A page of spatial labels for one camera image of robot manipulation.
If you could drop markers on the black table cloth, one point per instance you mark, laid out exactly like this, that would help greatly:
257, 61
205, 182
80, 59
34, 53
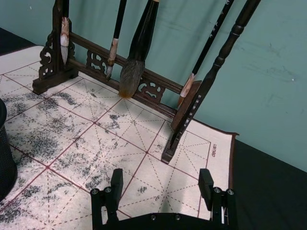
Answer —
268, 187

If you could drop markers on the dark carved wooden brush rack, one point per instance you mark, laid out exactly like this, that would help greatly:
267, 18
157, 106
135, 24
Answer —
156, 82

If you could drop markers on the brush with marbled white ferrule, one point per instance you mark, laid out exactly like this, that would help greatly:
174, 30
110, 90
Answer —
65, 36

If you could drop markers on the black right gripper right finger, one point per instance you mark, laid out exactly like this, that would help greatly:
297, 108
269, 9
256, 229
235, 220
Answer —
205, 185

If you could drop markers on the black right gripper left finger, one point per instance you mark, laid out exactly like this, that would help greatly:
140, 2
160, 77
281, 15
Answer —
117, 184

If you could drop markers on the black brush with white characters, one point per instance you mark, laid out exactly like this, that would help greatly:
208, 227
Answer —
208, 45

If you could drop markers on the black mesh round container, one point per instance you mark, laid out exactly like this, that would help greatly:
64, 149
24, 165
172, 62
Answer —
6, 153

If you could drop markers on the cream felt mat red grid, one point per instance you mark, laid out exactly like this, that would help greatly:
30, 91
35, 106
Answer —
144, 136

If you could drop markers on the large dark bushy brush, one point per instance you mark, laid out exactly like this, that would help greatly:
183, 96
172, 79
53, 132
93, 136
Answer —
138, 57

